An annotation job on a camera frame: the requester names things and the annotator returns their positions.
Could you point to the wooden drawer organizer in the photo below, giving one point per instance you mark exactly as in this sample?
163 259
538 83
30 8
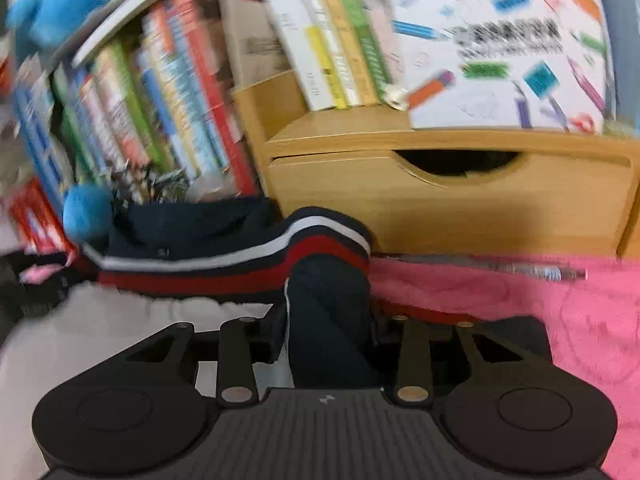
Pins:
471 191

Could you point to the row of upright books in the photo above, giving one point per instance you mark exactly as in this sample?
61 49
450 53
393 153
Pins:
343 53

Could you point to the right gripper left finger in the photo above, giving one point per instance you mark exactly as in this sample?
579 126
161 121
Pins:
140 410

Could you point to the miniature black bicycle model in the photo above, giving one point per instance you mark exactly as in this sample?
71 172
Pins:
143 185

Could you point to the red plastic crate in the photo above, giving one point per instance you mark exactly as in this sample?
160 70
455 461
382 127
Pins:
36 221

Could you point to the white pencil pattern box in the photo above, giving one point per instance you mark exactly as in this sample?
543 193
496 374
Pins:
517 64

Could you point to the white and navy jacket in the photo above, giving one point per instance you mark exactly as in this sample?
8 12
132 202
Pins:
204 264

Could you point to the pink bunny table mat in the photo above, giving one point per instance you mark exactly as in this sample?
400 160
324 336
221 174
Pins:
592 326

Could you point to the blue plush ball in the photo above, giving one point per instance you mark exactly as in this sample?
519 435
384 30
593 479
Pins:
87 213

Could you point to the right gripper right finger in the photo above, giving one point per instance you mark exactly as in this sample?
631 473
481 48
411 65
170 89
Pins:
499 404

